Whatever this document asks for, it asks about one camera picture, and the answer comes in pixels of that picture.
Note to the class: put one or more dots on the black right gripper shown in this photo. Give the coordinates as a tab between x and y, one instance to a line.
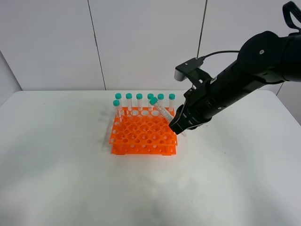
201	104

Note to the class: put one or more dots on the teal capped test tube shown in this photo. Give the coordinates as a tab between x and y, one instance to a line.
163	112

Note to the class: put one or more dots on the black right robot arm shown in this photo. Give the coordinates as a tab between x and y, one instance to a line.
265	59

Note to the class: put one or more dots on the row test tube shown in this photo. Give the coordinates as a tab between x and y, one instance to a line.
118	96
150	96
161	100
129	102
139	98
171	102

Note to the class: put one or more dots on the orange test tube rack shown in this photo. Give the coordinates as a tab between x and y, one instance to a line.
142	132

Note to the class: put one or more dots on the front left racked test tube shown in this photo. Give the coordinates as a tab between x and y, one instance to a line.
118	107

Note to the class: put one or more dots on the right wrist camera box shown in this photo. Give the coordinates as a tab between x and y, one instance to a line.
188	69

